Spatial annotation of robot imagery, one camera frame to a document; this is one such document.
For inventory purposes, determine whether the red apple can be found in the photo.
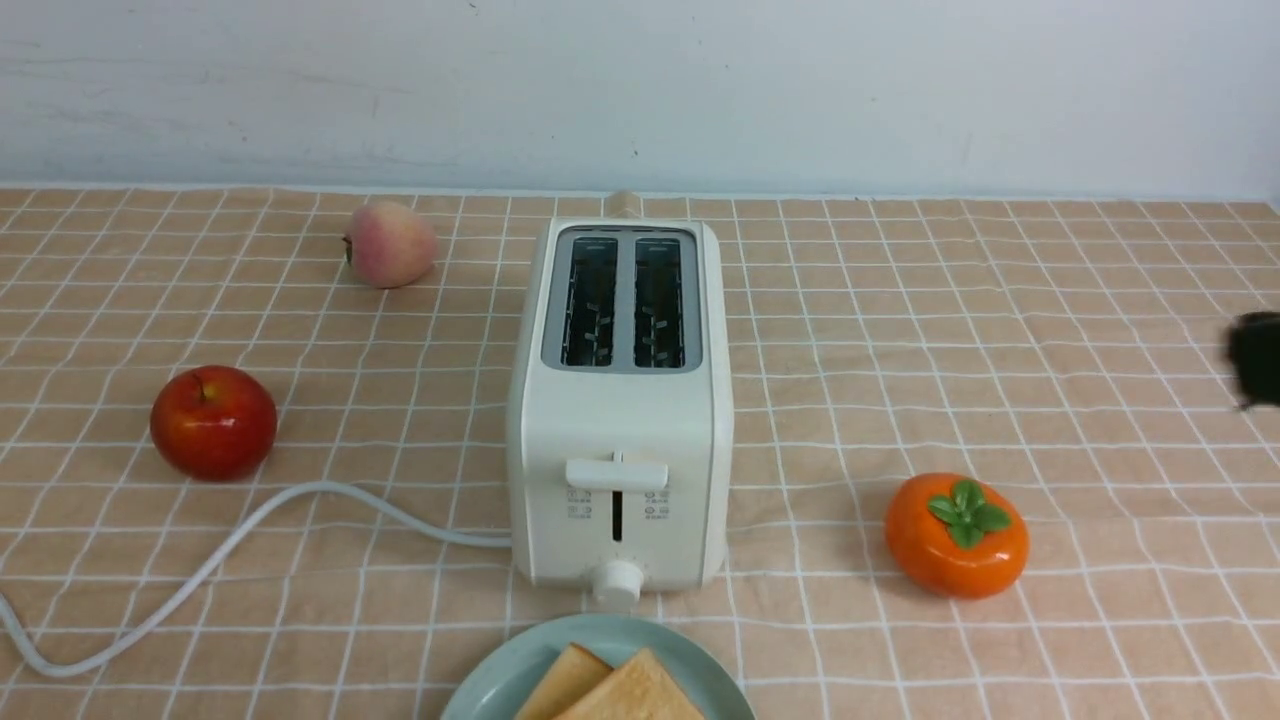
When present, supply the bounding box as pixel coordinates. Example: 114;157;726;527
148;365;278;483

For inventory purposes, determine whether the light green plate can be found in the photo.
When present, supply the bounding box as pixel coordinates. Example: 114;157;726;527
440;612;756;719

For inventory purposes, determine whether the orange persimmon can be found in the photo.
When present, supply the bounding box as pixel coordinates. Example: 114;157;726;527
884;471;1030;600

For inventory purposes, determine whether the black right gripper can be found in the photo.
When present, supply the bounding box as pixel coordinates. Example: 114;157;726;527
1226;311;1279;411

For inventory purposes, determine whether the white power cable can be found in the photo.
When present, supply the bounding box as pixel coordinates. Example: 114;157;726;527
0;480;513;679

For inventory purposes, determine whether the toast slice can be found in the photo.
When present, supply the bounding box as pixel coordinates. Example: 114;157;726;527
557;647;705;719
515;643;614;720

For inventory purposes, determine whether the white two-slot toaster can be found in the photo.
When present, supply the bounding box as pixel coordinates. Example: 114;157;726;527
506;218;735;612

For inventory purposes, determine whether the orange checkered tablecloth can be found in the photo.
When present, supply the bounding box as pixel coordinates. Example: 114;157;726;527
1;188;1277;719

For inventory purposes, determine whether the pink peach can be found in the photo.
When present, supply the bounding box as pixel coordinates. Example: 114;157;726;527
343;201;439;290

